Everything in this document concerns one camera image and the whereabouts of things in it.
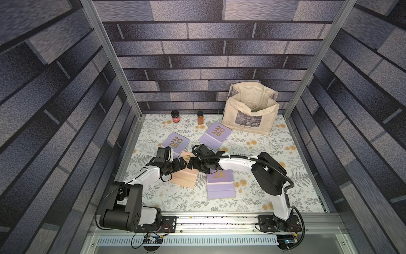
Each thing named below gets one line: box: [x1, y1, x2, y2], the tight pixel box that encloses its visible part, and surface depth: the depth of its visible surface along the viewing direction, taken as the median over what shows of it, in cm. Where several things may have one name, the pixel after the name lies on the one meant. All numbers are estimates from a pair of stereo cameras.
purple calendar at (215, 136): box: [198, 121, 233, 152], surface depth 109 cm
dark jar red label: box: [171, 110, 181, 123], surface depth 115 cm
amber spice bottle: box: [197, 110, 205, 125], surface depth 112 cm
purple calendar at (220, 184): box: [206, 169, 236, 200], surface depth 85 cm
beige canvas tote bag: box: [222, 82, 280, 136], surface depth 103 cm
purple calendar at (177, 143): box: [153, 131, 191, 160], surface depth 105 cm
